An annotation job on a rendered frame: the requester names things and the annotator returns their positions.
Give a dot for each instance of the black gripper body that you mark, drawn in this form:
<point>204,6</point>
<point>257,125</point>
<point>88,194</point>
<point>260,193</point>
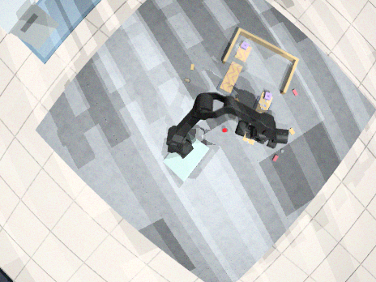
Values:
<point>242,128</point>

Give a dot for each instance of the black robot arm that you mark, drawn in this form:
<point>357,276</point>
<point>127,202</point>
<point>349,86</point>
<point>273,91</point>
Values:
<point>264,124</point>

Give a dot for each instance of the purple labelled cube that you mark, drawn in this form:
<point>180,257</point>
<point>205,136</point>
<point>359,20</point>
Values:
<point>267,96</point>

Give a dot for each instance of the yellow flat strip with purple zigzag lines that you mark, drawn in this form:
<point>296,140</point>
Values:
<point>230,79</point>

